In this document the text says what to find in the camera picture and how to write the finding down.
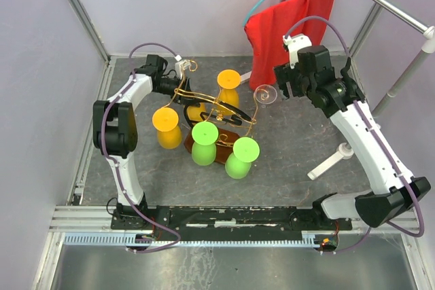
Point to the green plastic goblet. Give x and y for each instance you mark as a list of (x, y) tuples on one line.
[(204, 150), (244, 152)]

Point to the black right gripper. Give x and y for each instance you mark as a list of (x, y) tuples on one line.
[(285, 74)]

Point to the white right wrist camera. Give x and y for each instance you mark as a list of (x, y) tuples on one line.
[(293, 45)]

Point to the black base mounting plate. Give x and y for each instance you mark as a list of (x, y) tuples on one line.
[(238, 222)]

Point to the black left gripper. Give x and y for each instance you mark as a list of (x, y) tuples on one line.
[(183, 86)]

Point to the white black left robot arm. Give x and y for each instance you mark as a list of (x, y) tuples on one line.
[(114, 132)]

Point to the orange plastic goblet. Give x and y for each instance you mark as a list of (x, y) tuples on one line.
[(228, 80), (166, 122), (194, 112)]

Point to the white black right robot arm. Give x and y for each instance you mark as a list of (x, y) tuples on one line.
[(393, 187)]

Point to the gold wire wine glass rack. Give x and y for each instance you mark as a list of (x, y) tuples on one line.
[(231, 122)]

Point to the clear wine glass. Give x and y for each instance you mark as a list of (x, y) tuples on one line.
[(265, 95)]

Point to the white cable duct rail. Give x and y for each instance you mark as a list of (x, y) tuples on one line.
[(134, 240)]

